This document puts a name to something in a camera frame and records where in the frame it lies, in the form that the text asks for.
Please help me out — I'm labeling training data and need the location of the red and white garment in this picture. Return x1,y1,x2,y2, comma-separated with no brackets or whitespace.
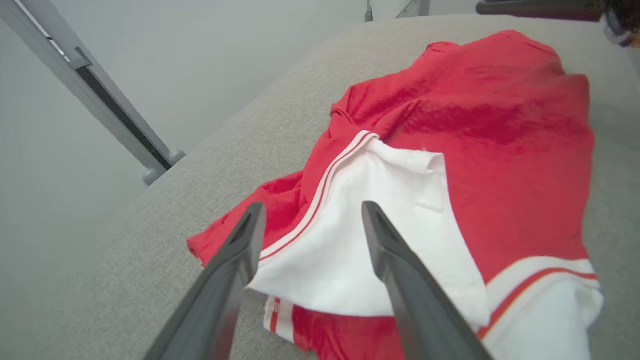
186,29,605,360

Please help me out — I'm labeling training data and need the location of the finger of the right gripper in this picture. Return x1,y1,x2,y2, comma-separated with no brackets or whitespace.
475,0,608,22

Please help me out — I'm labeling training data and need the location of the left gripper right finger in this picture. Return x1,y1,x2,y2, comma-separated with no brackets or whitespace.
361,201,493,360

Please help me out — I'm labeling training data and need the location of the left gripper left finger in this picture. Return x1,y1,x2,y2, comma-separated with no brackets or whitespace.
144,201,267,360

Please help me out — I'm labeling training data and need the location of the grey post with black slot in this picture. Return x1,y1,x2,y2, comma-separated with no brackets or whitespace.
0,0,187,187

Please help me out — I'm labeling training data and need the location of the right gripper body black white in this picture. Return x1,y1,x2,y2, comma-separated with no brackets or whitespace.
603,0,640,49

